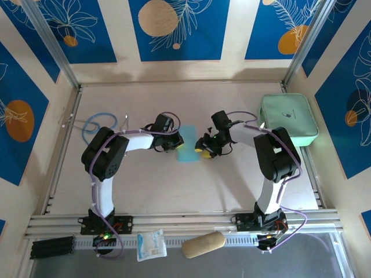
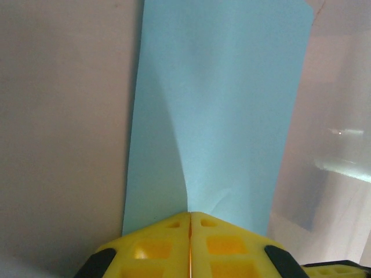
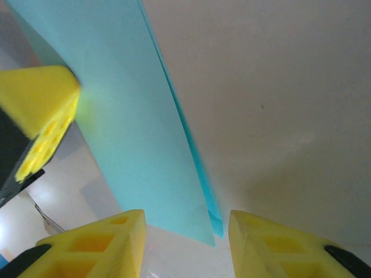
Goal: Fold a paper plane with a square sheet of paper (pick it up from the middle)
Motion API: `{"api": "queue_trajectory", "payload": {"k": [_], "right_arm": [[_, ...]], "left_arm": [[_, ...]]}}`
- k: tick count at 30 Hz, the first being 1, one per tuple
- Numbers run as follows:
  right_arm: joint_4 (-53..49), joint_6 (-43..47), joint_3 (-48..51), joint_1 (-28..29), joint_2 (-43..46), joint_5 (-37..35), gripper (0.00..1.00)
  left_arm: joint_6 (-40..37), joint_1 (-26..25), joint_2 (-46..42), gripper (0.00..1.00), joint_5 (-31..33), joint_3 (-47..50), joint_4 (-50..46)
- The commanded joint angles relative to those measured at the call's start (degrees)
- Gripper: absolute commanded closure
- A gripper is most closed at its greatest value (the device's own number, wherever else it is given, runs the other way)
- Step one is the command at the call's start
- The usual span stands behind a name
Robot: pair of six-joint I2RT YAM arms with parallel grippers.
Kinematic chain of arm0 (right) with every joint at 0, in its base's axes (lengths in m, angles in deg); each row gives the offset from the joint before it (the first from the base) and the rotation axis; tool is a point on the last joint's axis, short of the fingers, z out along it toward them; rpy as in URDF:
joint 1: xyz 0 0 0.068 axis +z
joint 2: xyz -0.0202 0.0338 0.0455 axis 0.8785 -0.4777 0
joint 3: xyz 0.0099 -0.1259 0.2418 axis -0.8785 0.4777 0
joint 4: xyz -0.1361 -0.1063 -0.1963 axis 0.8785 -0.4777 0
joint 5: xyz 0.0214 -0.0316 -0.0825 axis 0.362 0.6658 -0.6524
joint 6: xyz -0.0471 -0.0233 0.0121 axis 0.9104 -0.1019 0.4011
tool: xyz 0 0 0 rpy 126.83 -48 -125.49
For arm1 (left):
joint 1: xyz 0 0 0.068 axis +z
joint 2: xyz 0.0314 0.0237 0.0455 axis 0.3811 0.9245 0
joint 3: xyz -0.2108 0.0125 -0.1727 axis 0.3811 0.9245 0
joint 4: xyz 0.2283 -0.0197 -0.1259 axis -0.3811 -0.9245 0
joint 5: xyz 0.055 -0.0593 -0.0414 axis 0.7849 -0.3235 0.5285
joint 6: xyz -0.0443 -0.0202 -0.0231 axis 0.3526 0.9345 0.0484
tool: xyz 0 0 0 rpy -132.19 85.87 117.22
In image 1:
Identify tan bread roll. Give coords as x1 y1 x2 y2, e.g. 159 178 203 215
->
181 231 226 259

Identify black right controller board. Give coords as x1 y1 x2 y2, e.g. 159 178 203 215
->
257 233 281 252

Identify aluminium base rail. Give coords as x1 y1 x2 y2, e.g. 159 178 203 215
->
24 208 344 240

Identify black ribbed block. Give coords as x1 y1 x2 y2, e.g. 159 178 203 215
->
30 236 75 260

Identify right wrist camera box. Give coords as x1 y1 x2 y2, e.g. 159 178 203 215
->
210 110 232 130

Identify thin bent metal wire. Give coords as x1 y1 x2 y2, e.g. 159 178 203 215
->
117 113 130 131

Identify mint green zip case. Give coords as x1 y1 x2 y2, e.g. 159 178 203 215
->
257 92 319 148

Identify thin grey wire white ends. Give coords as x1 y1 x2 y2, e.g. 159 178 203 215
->
59 107 88 130

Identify blue cable loop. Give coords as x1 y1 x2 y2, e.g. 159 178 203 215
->
81 112 119 145

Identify aluminium upright post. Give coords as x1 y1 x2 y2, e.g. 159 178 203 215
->
20 0 82 90
283 0 339 89

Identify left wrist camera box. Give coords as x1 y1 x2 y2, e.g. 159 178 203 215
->
152 114 176 134

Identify grey slotted cable duct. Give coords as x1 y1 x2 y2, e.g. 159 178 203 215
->
72 235 260 250

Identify black left controller board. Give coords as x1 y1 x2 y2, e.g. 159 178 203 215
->
92 233 118 256

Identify white blue plastic packet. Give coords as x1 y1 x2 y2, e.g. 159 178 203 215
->
136 228 168 263

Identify black controller board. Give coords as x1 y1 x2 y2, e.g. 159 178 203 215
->
92 233 118 256
257 233 281 252

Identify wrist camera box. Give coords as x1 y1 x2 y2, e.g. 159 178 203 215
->
152 114 176 134
210 110 232 130

